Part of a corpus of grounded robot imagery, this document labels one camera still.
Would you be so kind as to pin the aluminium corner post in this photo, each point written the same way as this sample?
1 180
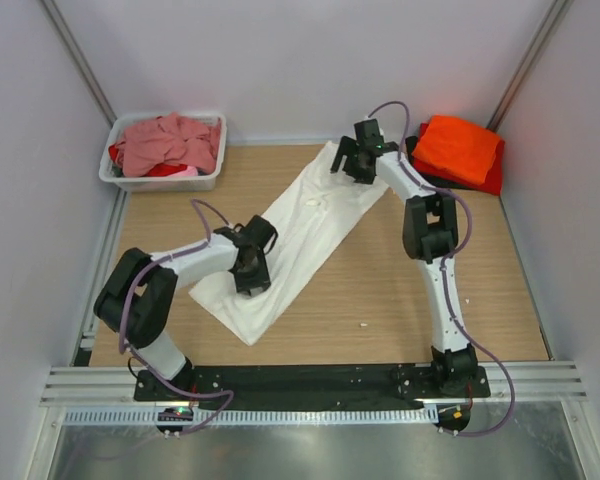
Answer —
542 37
78 58

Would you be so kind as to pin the white t shirt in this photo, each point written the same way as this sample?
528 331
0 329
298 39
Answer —
312 217

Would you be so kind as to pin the left aluminium corner post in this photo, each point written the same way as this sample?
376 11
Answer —
78 58

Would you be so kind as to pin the white slotted cable duct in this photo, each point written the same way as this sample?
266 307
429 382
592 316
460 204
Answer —
171 416

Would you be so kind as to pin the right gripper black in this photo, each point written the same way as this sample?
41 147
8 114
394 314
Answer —
348 147

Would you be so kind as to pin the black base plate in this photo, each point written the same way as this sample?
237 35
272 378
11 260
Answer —
317 388

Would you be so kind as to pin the white plastic laundry basket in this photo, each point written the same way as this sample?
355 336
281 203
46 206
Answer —
109 174

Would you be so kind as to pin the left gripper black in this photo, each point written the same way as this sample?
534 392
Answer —
262 279

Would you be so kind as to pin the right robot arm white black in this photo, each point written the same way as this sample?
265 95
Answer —
430 237

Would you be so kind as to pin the pink crumpled shirt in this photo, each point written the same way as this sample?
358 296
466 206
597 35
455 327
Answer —
171 139

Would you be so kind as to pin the orange folded t shirt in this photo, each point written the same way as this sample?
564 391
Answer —
458 147

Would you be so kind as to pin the black folded t shirt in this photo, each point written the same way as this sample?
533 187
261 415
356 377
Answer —
410 144

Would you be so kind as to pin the red folded t shirt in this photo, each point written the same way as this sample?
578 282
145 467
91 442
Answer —
493 183

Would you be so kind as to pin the right aluminium corner post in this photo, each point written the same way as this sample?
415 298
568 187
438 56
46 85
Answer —
542 37

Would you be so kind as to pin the aluminium frame rail front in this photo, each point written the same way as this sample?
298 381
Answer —
95 386

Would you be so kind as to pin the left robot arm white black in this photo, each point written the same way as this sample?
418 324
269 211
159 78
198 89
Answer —
137 297

